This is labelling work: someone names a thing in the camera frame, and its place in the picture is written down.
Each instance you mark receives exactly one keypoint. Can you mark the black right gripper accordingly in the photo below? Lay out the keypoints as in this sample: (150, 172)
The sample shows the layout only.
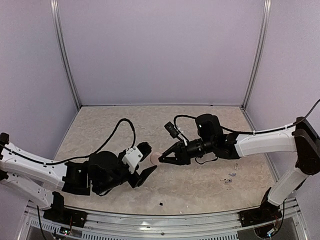
(182, 156)

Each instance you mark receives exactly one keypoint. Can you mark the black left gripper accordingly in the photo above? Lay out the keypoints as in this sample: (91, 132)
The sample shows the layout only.
(138, 179)

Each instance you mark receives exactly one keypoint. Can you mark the pink earbud charging case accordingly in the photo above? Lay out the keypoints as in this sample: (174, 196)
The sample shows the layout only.
(154, 158)

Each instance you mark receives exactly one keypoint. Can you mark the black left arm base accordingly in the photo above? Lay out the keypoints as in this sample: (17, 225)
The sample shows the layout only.
(60, 214)

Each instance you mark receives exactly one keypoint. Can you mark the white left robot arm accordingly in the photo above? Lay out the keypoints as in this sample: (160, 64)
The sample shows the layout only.
(42, 180)

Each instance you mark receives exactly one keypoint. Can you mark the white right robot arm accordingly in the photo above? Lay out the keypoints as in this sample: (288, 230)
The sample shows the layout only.
(298, 137)

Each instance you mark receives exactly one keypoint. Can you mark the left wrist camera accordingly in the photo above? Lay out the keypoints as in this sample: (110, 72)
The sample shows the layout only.
(131, 158)

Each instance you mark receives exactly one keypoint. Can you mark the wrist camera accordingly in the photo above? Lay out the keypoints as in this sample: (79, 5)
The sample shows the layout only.
(131, 158)
(173, 131)

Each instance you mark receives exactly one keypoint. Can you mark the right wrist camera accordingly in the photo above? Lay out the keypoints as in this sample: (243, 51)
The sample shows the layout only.
(173, 131)

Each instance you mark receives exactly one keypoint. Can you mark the silver front aluminium rail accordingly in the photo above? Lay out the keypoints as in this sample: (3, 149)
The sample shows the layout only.
(101, 225)

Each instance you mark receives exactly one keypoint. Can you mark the right silver frame post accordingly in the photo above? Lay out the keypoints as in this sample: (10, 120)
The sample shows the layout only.
(258, 53)

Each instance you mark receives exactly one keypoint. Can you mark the silver frame post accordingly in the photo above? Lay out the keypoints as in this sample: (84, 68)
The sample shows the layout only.
(258, 53)
(54, 5)

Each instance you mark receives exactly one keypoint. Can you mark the left silver frame post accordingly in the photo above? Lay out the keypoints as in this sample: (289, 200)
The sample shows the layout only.
(54, 5)

